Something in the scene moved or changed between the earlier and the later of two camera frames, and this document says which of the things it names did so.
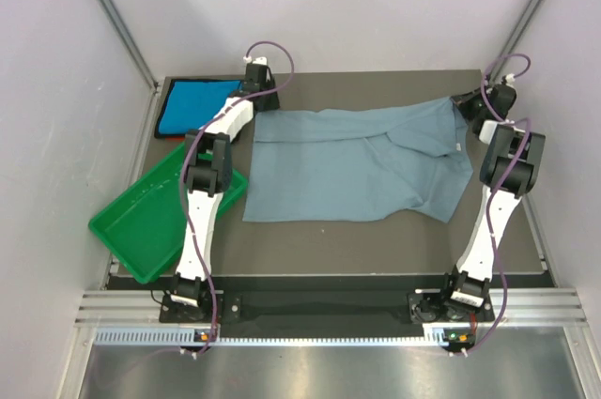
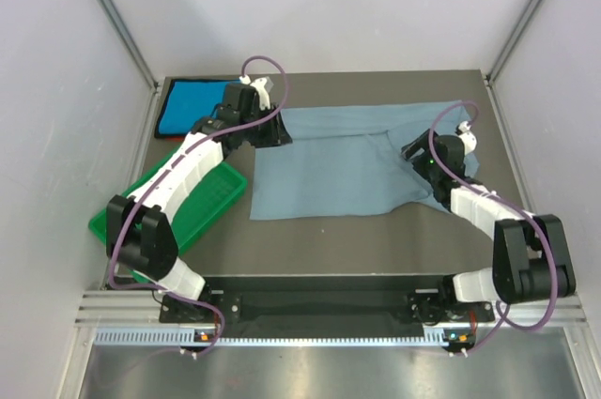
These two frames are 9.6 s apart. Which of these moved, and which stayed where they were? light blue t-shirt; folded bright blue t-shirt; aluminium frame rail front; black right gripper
Moved: black right gripper
Stayed: light blue t-shirt; folded bright blue t-shirt; aluminium frame rail front
